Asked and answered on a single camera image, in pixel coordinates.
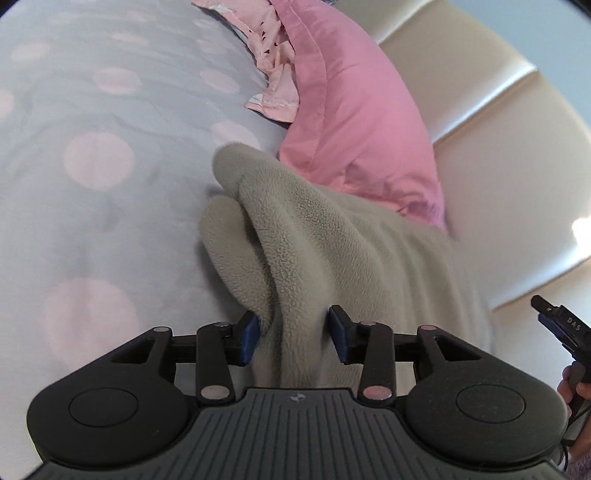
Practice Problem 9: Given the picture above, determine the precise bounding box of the black cable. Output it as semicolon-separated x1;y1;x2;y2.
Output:
558;406;583;469

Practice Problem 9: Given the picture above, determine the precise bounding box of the cream padded headboard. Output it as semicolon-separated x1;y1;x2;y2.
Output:
332;0;591;393

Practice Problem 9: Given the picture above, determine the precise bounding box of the person's right hand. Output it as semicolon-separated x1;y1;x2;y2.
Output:
556;364;591;462

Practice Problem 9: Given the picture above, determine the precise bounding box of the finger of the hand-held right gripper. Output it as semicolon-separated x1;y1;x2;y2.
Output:
531;295;561;331

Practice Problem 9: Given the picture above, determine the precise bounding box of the pink patterned pillow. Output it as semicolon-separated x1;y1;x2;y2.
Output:
191;0;301;123

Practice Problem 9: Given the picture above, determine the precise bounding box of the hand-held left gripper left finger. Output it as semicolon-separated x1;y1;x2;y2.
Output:
108;309;262;408

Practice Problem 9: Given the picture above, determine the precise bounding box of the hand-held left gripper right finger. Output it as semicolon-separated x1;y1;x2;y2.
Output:
326;305;490;408

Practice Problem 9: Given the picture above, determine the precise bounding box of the plain pink pillow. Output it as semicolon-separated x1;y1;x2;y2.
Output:
268;0;448;229

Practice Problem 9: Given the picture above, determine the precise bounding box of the beige fleece hoodie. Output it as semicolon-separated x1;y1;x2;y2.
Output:
198;144;492;398

